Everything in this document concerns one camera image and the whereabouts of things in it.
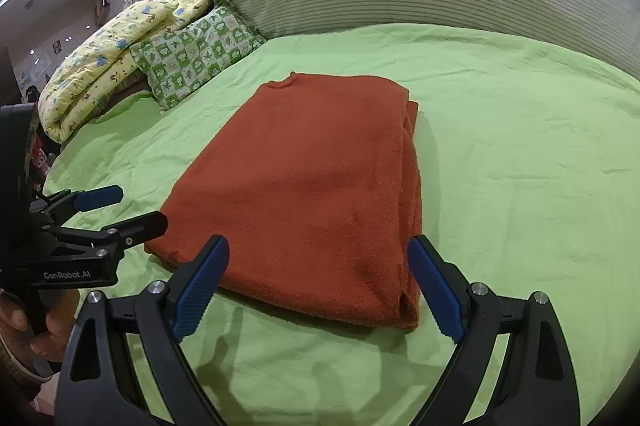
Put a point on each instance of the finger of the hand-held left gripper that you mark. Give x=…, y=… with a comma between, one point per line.
x=97, y=197
x=135, y=228

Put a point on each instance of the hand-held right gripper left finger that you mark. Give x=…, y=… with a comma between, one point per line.
x=200, y=288

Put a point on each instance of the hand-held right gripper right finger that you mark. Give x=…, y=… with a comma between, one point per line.
x=435, y=288

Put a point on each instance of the rust red knit sweater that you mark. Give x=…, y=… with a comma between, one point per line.
x=310, y=186

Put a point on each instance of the person's left hand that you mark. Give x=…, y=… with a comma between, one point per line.
x=60, y=321

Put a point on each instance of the red doll figure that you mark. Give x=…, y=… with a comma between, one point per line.
x=37, y=161

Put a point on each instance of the yellow floral quilt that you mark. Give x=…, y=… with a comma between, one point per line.
x=100, y=56

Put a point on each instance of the light green bed sheet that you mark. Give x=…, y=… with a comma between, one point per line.
x=500, y=156

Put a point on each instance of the green checkered pillow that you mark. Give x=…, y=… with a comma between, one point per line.
x=195, y=51

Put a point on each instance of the paper wall picture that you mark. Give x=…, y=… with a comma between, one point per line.
x=56, y=46
x=32, y=79

